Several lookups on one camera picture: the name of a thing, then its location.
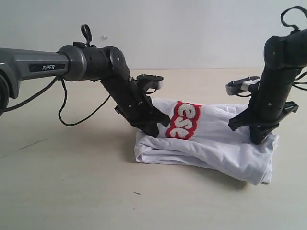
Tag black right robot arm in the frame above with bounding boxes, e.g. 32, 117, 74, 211
225, 30, 307, 144

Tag white t-shirt red lettering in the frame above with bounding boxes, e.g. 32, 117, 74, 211
134, 98, 279, 185

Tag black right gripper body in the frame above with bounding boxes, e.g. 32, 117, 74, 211
246, 101, 299, 127

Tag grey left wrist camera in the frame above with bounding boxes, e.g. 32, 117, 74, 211
136, 74, 164, 94

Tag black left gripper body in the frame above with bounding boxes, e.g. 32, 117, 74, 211
114, 91, 158, 125

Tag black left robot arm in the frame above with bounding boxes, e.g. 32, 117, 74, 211
0, 42, 170, 137

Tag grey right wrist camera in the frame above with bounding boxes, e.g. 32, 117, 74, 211
225, 76, 260, 96

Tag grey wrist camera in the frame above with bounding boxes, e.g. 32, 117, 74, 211
225, 76, 260, 96
136, 74, 164, 94

